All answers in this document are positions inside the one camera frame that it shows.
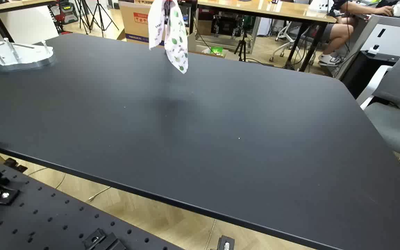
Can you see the white and green cloth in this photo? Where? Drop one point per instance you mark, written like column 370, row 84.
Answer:
column 166, row 27

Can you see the cardboard box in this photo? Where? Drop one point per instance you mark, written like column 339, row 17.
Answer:
column 135, row 20

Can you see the wooden desk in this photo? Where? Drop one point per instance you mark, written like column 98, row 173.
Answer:
column 278, row 10

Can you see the seated person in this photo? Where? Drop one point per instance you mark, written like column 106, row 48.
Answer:
column 337, row 35

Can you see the black perforated mounting board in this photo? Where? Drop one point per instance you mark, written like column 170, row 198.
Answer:
column 38, row 217

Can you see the grey cabinet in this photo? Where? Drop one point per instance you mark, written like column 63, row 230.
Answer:
column 374, row 43

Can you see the clear dish rack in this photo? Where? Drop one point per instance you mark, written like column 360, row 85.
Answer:
column 20, row 55

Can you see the black camera tripod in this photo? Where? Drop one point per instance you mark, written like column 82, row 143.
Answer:
column 242, row 46

